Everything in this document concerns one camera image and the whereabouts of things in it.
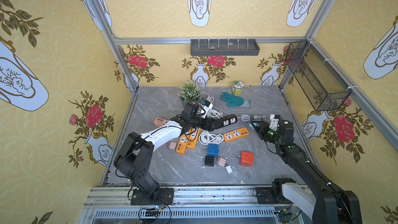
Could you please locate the teal plug adapter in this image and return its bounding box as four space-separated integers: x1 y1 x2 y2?
248 121 259 130

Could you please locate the orange power strip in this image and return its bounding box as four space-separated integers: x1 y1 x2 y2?
223 128 249 143
187 128 201 150
176 134 189 156

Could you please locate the blue cube adapter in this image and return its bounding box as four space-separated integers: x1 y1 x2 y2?
207 144 219 158

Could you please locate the red cube adapter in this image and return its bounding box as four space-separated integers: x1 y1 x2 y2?
239 151 254 167

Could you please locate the black plug adapter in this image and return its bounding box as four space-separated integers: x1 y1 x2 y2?
204 156 215 167

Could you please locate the small pink plug adapter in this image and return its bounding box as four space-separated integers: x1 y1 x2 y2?
167 142 178 150

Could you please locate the small white plug adapter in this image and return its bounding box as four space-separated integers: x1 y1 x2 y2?
226 166 233 174

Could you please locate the pink power strip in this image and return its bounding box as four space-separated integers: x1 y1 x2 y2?
154 117 169 127

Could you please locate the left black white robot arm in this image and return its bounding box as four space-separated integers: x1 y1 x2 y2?
114 115 237 202

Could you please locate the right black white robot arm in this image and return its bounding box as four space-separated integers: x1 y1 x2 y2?
251 119 362 224

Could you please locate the green glove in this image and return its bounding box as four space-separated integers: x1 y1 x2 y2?
220 92 251 108

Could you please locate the potted green plant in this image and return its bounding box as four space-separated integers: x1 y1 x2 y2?
177 81 202 107

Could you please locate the white cable bundle left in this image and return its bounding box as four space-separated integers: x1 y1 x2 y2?
201 95 224 119

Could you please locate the white coiled cable front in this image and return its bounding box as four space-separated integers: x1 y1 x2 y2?
198 130 225 146

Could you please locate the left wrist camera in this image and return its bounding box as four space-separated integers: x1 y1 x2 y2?
181 100 213 120

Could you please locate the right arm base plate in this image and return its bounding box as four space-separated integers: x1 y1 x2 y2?
254 187 291 204

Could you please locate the black wire basket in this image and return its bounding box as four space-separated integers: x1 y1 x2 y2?
285 40 351 112

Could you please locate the grey wall shelf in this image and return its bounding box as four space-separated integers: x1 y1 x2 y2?
190 38 260 57

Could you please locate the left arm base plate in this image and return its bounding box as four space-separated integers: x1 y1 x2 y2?
127 188 174 205

